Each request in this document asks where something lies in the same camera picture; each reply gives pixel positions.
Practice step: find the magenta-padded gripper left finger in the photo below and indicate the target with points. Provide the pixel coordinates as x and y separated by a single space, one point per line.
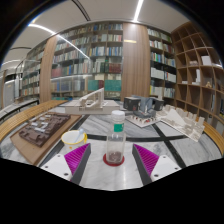
56 165

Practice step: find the flat round red coaster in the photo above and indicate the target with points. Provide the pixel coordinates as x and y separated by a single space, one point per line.
105 161

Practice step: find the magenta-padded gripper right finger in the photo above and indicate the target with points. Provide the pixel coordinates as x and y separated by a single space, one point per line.
165 166

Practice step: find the clear plastic bottle green label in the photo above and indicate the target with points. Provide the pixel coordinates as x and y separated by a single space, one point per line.
115 143

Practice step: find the white flower-print cup yellow rim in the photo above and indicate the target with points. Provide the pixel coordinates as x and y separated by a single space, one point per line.
71 145

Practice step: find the brown building model on board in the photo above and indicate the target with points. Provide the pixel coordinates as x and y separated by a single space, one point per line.
40 130

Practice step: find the dark grey building model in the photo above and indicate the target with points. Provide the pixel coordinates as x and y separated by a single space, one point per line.
143 103

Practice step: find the large book-filled shelf wall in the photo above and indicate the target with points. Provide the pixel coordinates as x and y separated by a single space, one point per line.
86 53

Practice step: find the white plastic spoon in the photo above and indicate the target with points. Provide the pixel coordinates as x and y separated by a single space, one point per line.
80 134

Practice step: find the long white ceiling light strip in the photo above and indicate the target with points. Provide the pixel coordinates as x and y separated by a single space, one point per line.
46 30
138 10

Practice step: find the tall book-filled shelf unit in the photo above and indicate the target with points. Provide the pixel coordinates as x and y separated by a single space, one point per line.
161 63

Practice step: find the white building model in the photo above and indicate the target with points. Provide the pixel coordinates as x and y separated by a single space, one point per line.
180 120

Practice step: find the bookcase behind glass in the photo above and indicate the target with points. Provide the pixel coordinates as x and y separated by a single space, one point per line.
30 80

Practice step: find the wooden open cubby shelf unit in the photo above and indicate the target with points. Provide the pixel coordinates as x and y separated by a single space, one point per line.
196 76

